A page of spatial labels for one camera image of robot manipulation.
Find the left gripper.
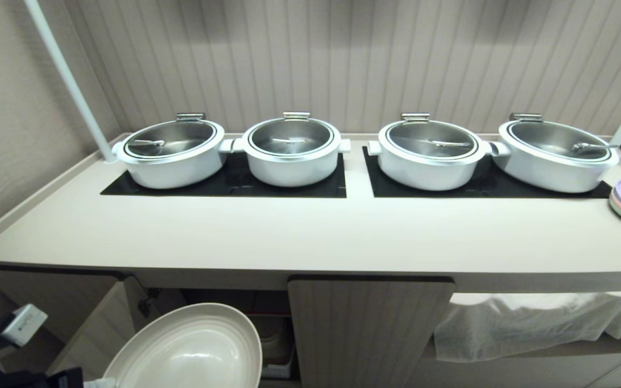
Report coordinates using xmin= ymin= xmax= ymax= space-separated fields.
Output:
xmin=31 ymin=367 xmax=118 ymax=388

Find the large white oval dish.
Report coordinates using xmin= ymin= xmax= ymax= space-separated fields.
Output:
xmin=102 ymin=302 xmax=263 ymax=388

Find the beige open cabinet door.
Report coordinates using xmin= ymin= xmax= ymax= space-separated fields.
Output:
xmin=46 ymin=277 xmax=153 ymax=388

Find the beige ribbed cabinet door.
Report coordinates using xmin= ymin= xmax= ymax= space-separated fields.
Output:
xmin=287 ymin=275 xmax=456 ymax=388

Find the white cooking pot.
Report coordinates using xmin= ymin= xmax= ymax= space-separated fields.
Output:
xmin=233 ymin=120 xmax=352 ymax=188
xmin=491 ymin=121 xmax=620 ymax=194
xmin=112 ymin=120 xmax=234 ymax=190
xmin=367 ymin=121 xmax=492 ymax=192

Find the black induction cooktop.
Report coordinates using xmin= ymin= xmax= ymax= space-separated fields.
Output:
xmin=362 ymin=146 xmax=613 ymax=199
xmin=100 ymin=151 xmax=348 ymax=199

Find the glass pot lid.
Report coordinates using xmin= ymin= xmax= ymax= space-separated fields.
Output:
xmin=123 ymin=112 xmax=219 ymax=160
xmin=249 ymin=111 xmax=336 ymax=157
xmin=507 ymin=112 xmax=613 ymax=163
xmin=385 ymin=112 xmax=480 ymax=161

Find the white cloth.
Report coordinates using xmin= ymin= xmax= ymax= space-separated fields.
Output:
xmin=433 ymin=292 xmax=621 ymax=363

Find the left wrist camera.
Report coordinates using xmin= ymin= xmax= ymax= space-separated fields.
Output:
xmin=0 ymin=304 xmax=49 ymax=348

